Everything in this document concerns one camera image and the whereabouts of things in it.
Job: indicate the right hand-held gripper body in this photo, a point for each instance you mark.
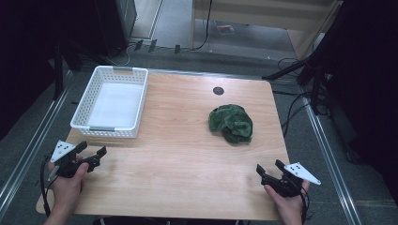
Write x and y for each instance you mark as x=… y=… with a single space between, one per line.
x=289 y=182

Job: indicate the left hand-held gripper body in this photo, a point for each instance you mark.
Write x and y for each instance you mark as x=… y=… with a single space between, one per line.
x=64 y=149

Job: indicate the white plastic basket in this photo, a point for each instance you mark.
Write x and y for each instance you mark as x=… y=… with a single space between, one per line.
x=114 y=104

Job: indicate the dark green cloth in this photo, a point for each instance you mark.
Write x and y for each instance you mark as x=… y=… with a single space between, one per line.
x=233 y=123

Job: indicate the person's right hand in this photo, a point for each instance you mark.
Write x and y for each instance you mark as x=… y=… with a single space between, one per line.
x=289 y=207

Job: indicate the person's left hand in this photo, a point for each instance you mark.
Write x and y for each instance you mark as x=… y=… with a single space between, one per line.
x=67 y=190

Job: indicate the black metal stand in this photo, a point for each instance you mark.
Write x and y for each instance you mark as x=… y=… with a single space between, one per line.
x=58 y=72
x=313 y=72

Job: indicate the dark round table grommet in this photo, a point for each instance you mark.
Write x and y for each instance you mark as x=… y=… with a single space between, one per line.
x=218 y=91

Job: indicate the dark curtain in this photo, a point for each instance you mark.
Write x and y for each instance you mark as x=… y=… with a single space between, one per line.
x=28 y=53
x=369 y=78

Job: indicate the black tape strip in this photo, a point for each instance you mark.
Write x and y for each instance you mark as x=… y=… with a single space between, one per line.
x=152 y=45
x=138 y=45
x=177 y=49

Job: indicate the black cabinet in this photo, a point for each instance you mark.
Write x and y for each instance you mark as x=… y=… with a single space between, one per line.
x=115 y=25

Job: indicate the red paper on floor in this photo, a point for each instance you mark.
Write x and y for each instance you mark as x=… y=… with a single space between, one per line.
x=225 y=28

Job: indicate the light wooden desk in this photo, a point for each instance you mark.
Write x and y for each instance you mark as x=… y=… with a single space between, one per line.
x=269 y=14

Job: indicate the metal floor rail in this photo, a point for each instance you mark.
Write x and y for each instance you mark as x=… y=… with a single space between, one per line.
x=331 y=162
x=28 y=156

